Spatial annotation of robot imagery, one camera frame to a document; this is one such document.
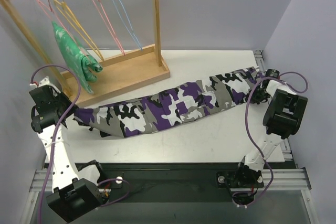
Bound purple camouflage trousers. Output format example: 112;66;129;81
74;67;263;138

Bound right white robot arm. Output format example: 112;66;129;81
233;77;308;186

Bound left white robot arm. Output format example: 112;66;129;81
29;77;107;223

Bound yellow plastic hanger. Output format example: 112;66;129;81
52;0;104;61

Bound green patterned garment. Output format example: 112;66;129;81
52;22;103;94

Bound wooden clothes rack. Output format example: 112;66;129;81
1;0;170;106

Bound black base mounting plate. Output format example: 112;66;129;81
99;163;265;203

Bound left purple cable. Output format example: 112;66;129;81
30;64;131;224

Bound purple cable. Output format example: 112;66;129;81
232;71;310;208
30;64;131;224

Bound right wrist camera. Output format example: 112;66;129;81
265;69;280;79

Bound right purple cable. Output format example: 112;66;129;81
232;71;310;208

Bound aluminium frame rail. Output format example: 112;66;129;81
20;49;316;224

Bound left pink wire hanger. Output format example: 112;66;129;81
35;0;87;57

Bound pink wire hanger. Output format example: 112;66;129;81
92;0;125;55
35;0;87;57

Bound blue wire hanger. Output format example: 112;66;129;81
111;0;143;51

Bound right pink wire hanger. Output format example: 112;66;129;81
92;0;125;55

